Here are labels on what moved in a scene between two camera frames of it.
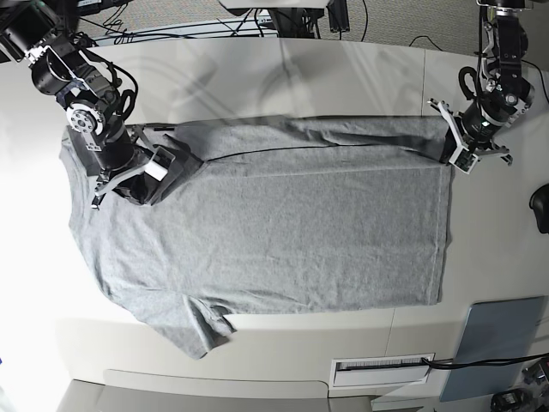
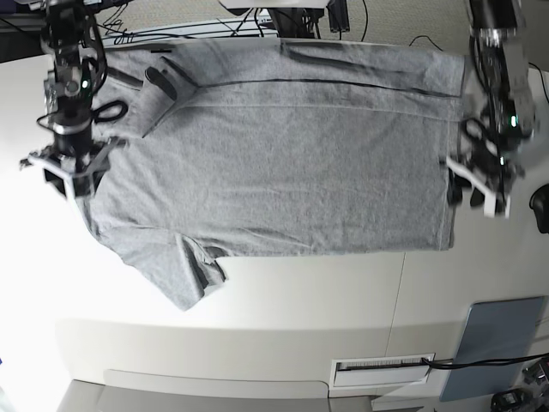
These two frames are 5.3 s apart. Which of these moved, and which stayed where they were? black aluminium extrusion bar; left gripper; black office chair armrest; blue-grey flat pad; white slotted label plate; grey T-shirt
Moved: left gripper; grey T-shirt
Stayed: white slotted label plate; black aluminium extrusion bar; blue-grey flat pad; black office chair armrest
